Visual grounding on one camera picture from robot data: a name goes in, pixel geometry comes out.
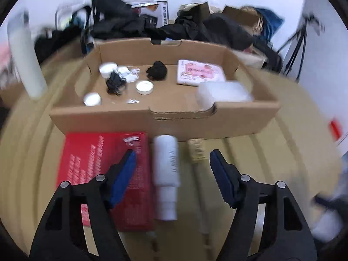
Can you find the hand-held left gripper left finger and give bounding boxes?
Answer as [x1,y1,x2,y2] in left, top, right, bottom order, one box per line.
[29,149,138,261]

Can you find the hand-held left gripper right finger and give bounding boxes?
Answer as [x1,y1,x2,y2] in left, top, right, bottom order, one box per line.
[209,149,318,261]

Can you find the red cardboard box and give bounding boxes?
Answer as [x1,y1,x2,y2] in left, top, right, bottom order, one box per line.
[57,132,155,232]

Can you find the white spray bottle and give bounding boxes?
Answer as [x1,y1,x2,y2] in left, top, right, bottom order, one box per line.
[152,134,181,221]

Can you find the shallow cardboard tray box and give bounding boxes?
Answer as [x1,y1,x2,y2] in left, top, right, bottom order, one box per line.
[50,38,280,142]

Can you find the clear plastic box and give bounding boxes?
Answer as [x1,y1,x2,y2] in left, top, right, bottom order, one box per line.
[197,81,254,112]

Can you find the white round tin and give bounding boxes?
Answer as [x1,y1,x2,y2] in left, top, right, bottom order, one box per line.
[99,62,119,78]
[83,92,102,106]
[135,80,154,95]

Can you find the pink printed tissue packet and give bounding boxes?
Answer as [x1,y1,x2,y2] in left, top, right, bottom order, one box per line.
[177,59,227,87]

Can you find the black hair tie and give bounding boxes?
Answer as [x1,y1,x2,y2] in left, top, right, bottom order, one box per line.
[146,61,167,81]

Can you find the black cloth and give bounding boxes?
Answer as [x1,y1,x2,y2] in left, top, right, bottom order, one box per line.
[166,13,253,51]

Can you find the pile of black jackets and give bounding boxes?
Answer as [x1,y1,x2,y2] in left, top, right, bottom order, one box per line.
[82,0,169,40]

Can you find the white thermos bottle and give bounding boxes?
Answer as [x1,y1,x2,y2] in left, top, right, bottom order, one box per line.
[7,12,49,98]

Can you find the black tripod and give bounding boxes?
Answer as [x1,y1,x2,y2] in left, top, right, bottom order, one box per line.
[277,11,325,83]

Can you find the black and blue bag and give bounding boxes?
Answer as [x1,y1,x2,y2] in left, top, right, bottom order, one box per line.
[56,4,94,55]

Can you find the open cardboard box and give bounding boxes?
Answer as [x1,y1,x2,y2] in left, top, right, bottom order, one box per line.
[223,5,263,30]

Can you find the printed product box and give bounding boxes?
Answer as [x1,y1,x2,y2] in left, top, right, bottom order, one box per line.
[130,0,170,29]

